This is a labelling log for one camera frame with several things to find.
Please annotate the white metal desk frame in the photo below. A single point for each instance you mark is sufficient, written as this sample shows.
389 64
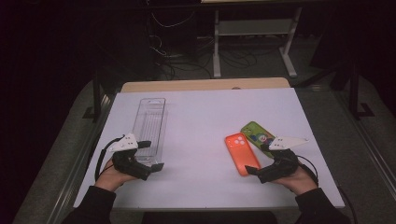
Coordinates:
255 27

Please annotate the person's left hand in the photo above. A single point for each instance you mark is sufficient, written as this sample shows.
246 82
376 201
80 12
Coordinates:
110 179

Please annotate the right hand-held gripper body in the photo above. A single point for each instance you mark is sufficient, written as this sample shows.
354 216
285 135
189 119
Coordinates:
281 166

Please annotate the metal floor rail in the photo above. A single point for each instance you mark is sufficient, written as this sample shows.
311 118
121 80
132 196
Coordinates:
367 149
77 168

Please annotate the green phone case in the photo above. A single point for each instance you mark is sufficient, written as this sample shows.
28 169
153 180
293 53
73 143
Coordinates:
255 133

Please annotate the person's right hand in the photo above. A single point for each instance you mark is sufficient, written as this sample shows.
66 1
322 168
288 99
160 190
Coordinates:
299 183

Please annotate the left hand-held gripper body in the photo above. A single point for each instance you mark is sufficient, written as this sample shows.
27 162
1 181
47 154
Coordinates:
127 163

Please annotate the orange phone case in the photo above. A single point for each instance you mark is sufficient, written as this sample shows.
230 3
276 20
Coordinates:
241 154

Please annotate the clear plastic container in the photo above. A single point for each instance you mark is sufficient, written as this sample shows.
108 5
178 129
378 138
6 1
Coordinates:
151 124

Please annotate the black metal stand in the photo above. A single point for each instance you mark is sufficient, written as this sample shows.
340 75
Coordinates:
355 93
96 99

